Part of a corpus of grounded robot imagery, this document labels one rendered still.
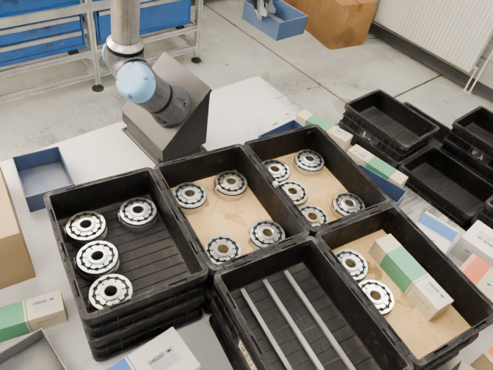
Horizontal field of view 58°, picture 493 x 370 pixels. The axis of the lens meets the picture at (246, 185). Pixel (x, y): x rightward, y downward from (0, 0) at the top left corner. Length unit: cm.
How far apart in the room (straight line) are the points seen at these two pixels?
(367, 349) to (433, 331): 20
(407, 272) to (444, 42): 309
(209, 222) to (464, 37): 316
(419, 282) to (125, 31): 110
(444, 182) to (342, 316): 140
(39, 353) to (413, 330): 94
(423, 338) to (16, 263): 107
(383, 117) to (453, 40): 171
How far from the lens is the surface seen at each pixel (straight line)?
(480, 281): 154
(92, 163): 167
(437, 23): 418
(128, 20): 144
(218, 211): 133
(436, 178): 247
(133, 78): 142
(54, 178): 164
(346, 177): 148
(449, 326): 132
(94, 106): 314
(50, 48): 304
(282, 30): 171
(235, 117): 190
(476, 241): 162
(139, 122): 166
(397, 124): 253
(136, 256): 123
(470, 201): 244
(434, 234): 156
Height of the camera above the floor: 183
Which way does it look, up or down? 45 degrees down
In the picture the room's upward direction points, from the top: 10 degrees clockwise
